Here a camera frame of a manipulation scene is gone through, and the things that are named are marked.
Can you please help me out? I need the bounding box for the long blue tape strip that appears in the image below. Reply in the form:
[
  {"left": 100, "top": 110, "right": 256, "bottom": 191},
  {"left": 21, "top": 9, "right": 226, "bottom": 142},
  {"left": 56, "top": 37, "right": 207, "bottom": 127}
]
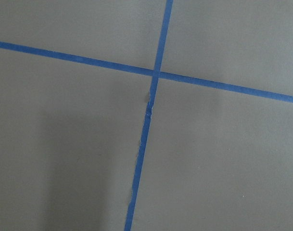
[{"left": 124, "top": 0, "right": 173, "bottom": 231}]

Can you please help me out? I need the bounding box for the crossing blue tape strip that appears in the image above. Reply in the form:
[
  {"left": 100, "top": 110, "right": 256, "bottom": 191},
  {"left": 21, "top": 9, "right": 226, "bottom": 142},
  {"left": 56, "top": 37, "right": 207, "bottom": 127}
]
[{"left": 0, "top": 41, "right": 293, "bottom": 103}]

